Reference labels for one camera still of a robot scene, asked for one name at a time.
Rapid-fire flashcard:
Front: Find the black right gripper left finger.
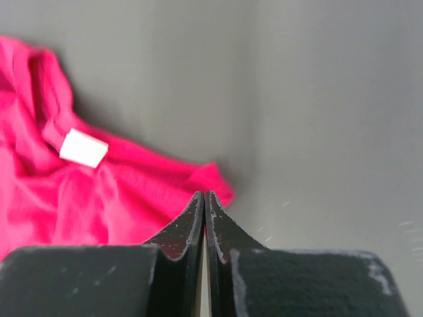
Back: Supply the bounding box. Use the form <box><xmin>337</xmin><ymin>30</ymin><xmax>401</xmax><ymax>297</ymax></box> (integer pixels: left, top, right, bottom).
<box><xmin>1</xmin><ymin>192</ymin><xmax>204</xmax><ymax>316</ymax></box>

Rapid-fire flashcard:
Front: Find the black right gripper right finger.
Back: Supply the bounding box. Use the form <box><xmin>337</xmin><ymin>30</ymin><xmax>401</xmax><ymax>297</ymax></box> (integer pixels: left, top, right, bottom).
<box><xmin>205</xmin><ymin>192</ymin><xmax>408</xmax><ymax>316</ymax></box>

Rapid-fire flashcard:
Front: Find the pink t-shirt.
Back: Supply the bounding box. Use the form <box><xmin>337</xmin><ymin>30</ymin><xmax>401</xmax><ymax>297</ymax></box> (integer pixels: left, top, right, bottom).
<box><xmin>1</xmin><ymin>37</ymin><xmax>235</xmax><ymax>257</ymax></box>

